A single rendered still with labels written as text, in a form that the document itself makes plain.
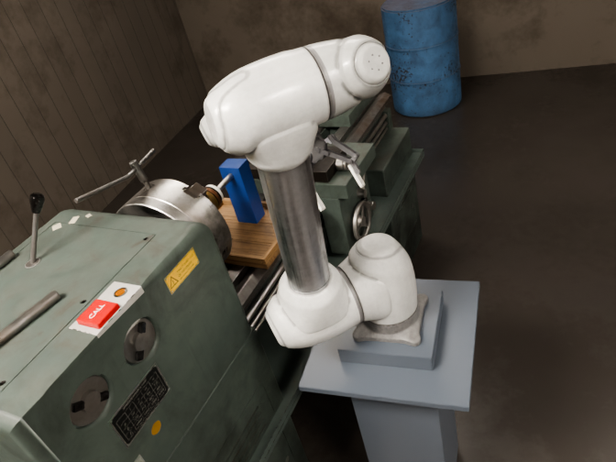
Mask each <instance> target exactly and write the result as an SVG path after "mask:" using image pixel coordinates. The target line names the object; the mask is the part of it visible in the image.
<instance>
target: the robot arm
mask: <svg viewBox="0 0 616 462"><path fill-rule="evenodd" d="M390 74H391V63H390V57H389V55H388V53H387V51H386V50H385V47H384V46H383V45H382V44H381V43H380V42H379V41H377V40H376V39H374V38H372V37H369V36H366V35H353V36H350V37H347V38H343V39H338V38H337V39H332V40H327V41H322V42H317V43H314V44H310V45H306V46H303V47H300V48H298V49H291V50H285V51H282V52H279V53H276V54H273V55H270V56H268V57H266V58H263V59H261V60H257V61H254V62H252V63H250V64H248V65H246V66H244V67H242V68H240V69H238V70H236V71H233V72H232V73H230V74H229V75H227V76H226V77H225V78H224V79H223V80H222V81H221V82H219V83H218V84H217V85H216V86H215V87H214V88H213V89H212V90H211V91H210V92H209V93H208V95H207V97H206V98H205V100H204V103H203V110H204V116H203V118H202V119H201V122H200V125H199V128H200V130H201V132H202V134H203V137H204V138H205V140H206V142H207V143H208V144H209V145H210V146H213V147H215V148H220V149H222V150H223V151H224V152H226V153H229V154H232V155H237V156H242V155H245V156H246V158H247V159H248V161H249V162H250V163H252V164H253V165H254V166H256V167H257V168H258V175H259V178H260V181H261V185H262V189H263V192H264V195H265V199H266V203H267V206H268V209H269V216H270V219H271V221H272V224H273V227H274V231H275V235H276V238H277V241H278V245H279V249H280V254H281V258H282V262H283V265H284V268H285V271H284V273H283V274H282V275H281V277H280V282H279V288H278V291H277V294H275V295H274V296H272V297H271V299H270V300H269V303H268V305H267V308H266V313H265V317H266V319H267V321H268V323H269V326H270V328H271V330H272V332H273V334H274V335H275V337H276V338H277V340H278V342H279V344H280V345H281V346H283V347H287V348H305V347H312V346H315V345H318V344H320V343H323V342H324V341H326V340H329V339H331V338H333V337H335V336H338V335H340V334H342V333H344V332H345V331H347V330H349V329H350V328H352V327H353V326H355V325H357V328H356V329H355V331H354V332H353V338H354V340H355V341H357V342H361V341H379V342H389V343H400V344H406V345H409V346H412V347H417V346H419V345H420V344H421V337H420V332H421V326H422V321H423V316H424V308H425V306H426V305H427V304H428V296H427V295H426V294H423V293H420V294H417V286H416V279H415V274H414V269H413V264H412V262H411V259H410V257H409V255H408V253H407V252H406V250H405V249H404V248H403V247H402V246H401V244H400V243H399V242H398V241H397V240H396V239H394V238H393V237H392V236H389V235H387V234H382V233H375V234H370V235H367V236H364V237H362V238H360V239H359V241H358V242H357V243H356V244H355V245H354V246H353V247H352V248H351V249H350V251H349V253H348V257H347V258H346V259H345V260H344V261H343V262H341V263H340V264H339V265H338V266H337V267H336V268H335V267H334V266H333V265H332V264H330V263H329V262H328V260H327V255H326V249H325V240H324V234H323V228H322V223H321V217H320V212H319V210H320V211H321V212H322V211H323V210H324V209H325V206H324V204H323V202H322V200H321V199H320V197H319V195H318V194H317V192H316V190H315V185H314V176H313V169H314V164H315V163H317V162H319V161H320V160H322V159H324V158H326V156H328V157H332V158H334V159H337V160H342V161H343V162H346V163H349V165H348V168H349V169H350V171H351V172H352V174H353V176H354V178H355V179H356V181H357V183H358V185H359V187H360V188H362V187H364V186H365V185H366V184H365V183H364V182H363V180H362V178H361V177H360V175H359V174H360V173H361V169H360V168H359V166H358V165H357V162H356V160H357V159H358V157H359V154H358V153H357V152H356V151H355V150H353V149H352V148H350V147H348V146H347V145H345V144H344V143H342V142H341V141H339V140H338V139H337V138H336V136H335V135H334V134H331V135H328V137H327V138H326V139H323V138H322V136H321V134H320V132H319V130H318V125H320V124H322V123H324V122H326V121H328V120H330V119H333V118H335V117H337V116H340V115H341V114H343V113H345V112H346V111H348V110H349V109H351V108H353V107H355V106H356V105H359V104H360V102H361V101H363V100H366V99H369V98H371V97H373V96H375V95H377V94H378V93H379V92H380V91H381V90H382V89H383V87H384V86H385V84H386V83H387V81H388V80H389V77H390ZM327 142H328V143H330V144H333V145H335V146H336V147H338V148H339V149H341V150H343V151H344V152H345V153H346V154H348V155H349V156H351V157H352V158H350V157H348V156H345V155H343V154H340V153H337V152H334V151H333V150H331V149H328V148H327Z"/></svg>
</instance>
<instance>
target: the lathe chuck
mask: <svg viewBox="0 0 616 462"><path fill-rule="evenodd" d="M149 184H150V185H155V186H154V187H153V188H152V189H150V190H148V191H144V190H145V189H146V186H145V187H143V188H142V189H141V190H140V191H139V192H138V193H137V194H135V195H134V196H133V197H132V198H131V199H133V198H137V197H150V198H155V199H158V200H161V201H163V202H165V203H167V204H170V205H172V206H174V207H176V208H177V209H179V210H180V211H182V212H183V213H184V214H186V215H187V216H188V217H189V218H191V219H192V220H193V221H194V222H198V223H202V224H204V225H206V226H208V227H209V228H210V230H211V231H212V233H213V235H214V239H215V242H216V244H217V246H218V248H219V251H220V253H221V256H222V251H223V249H224V248H225V247H226V248H227V250H226V253H225V255H224V256H223V260H224V261H225V260H226V259H227V257H228V256H229V254H230V252H231V249H232V237H231V233H230V230H229V227H228V225H227V223H226V220H225V219H224V217H223V216H222V215H221V213H220V212H219V211H218V209H217V208H216V207H215V206H214V205H213V204H212V203H211V202H210V201H209V200H208V199H207V198H206V197H205V196H204V195H202V194H201V193H200V194H199V196H198V197H200V198H199V199H196V198H195V199H193V198H192V197H191V196H190V195H188V194H186V193H185V192H183V189H184V188H185V189H187V188H188V187H189V185H187V184H184V183H182V182H179V181H174V180H169V179H158V180H155V181H151V182H150V183H149ZM131 199H130V200H131Z"/></svg>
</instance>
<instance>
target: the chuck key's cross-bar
mask: <svg viewBox="0 0 616 462"><path fill-rule="evenodd" d="M155 151H156V150H155V149H154V148H153V149H152V150H151V151H150V152H149V153H148V154H147V155H146V156H145V157H144V158H143V159H142V160H141V161H140V162H139V163H138V164H139V165H140V167H141V166H142V165H143V164H144V163H145V162H146V161H147V160H148V159H149V158H150V157H151V155H152V154H153V153H154V152H155ZM136 171H137V169H135V168H133V169H132V170H131V171H130V172H129V173H128V174H127V175H126V176H123V177H121V178H119V179H117V180H115V181H111V182H109V183H107V184H106V185H104V186H101V187H99V188H97V189H95V190H93V191H90V192H88V193H86V194H84V195H81V196H79V197H77V198H75V199H74V202H76V203H79V202H81V201H83V200H85V199H87V198H90V197H92V196H94V195H96V194H98V193H100V192H102V191H105V190H107V189H109V188H111V187H113V186H115V185H117V184H119V183H121V182H124V181H126V180H128V179H130V178H131V177H132V176H133V175H134V174H135V173H136Z"/></svg>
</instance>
